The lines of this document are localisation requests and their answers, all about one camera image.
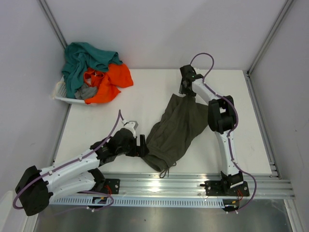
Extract white plastic laundry basket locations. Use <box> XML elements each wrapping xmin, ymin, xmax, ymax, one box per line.
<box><xmin>52</xmin><ymin>77</ymin><xmax>85</xmax><ymax>105</ymax></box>

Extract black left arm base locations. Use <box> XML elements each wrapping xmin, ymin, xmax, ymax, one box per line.
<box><xmin>90</xmin><ymin>178</ymin><xmax>120</xmax><ymax>195</ymax></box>

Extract grey shorts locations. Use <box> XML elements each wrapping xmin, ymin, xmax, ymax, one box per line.
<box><xmin>74</xmin><ymin>84</ymin><xmax>98</xmax><ymax>100</ymax></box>

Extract aluminium mounting rail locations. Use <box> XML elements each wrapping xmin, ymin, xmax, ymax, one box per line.
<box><xmin>104</xmin><ymin>173</ymin><xmax>295</xmax><ymax>199</ymax></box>

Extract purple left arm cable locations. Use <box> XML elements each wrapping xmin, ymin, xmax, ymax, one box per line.
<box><xmin>12</xmin><ymin>110</ymin><xmax>126</xmax><ymax>216</ymax></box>

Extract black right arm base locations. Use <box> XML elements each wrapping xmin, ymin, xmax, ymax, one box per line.
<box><xmin>199</xmin><ymin>180</ymin><xmax>250</xmax><ymax>197</ymax></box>

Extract white slotted cable duct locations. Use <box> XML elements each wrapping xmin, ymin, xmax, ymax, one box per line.
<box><xmin>50</xmin><ymin>195</ymin><xmax>236</xmax><ymax>208</ymax></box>

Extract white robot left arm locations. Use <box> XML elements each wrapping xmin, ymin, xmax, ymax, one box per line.
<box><xmin>13</xmin><ymin>128</ymin><xmax>149</xmax><ymax>216</ymax></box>

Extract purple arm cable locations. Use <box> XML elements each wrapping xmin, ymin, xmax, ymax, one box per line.
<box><xmin>190</xmin><ymin>53</ymin><xmax>256</xmax><ymax>215</ymax></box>
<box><xmin>12</xmin><ymin>110</ymin><xmax>126</xmax><ymax>216</ymax></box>

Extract teal shorts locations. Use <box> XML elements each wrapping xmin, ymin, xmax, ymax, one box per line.
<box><xmin>62</xmin><ymin>42</ymin><xmax>123</xmax><ymax>99</ymax></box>

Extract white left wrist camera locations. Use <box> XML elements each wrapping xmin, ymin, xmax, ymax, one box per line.
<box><xmin>122</xmin><ymin>119</ymin><xmax>138</xmax><ymax>138</ymax></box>

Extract orange shorts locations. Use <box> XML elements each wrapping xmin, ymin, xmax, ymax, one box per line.
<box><xmin>84</xmin><ymin>64</ymin><xmax>134</xmax><ymax>104</ymax></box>

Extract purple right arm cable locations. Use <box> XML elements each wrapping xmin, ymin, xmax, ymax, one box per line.
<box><xmin>190</xmin><ymin>53</ymin><xmax>256</xmax><ymax>215</ymax></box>

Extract olive green shorts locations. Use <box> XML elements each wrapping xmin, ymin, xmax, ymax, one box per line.
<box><xmin>142</xmin><ymin>94</ymin><xmax>208</xmax><ymax>178</ymax></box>

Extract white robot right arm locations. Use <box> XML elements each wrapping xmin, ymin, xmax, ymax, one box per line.
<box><xmin>179</xmin><ymin>65</ymin><xmax>244</xmax><ymax>195</ymax></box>

